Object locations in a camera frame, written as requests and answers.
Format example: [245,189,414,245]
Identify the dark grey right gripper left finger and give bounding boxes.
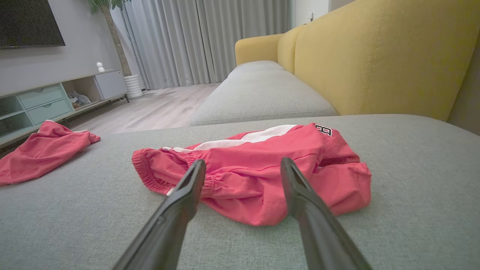
[112,159,207,270]

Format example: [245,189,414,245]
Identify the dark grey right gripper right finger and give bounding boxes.
[280,157,372,270]

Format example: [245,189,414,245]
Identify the red shorts with white stripe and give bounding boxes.
[131,123,372,227]

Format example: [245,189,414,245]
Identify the red jersey with striped trim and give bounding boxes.
[0,120,101,186]

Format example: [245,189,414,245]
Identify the large grey sofa seat cushion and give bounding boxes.
[0,114,480,270]

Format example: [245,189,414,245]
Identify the white ribbed plant pot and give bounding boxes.
[124,74,144,99]

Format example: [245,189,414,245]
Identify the grey plush toy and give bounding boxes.
[67,91,92,110]

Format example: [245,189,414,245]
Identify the white and mint TV cabinet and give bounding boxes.
[0,69,130,149]

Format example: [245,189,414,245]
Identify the grey pleated curtain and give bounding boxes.
[111,0,293,90]

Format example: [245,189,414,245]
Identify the green potted tree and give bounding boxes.
[87,0,132,77]

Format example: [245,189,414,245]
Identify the black wall television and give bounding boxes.
[0,0,66,50]

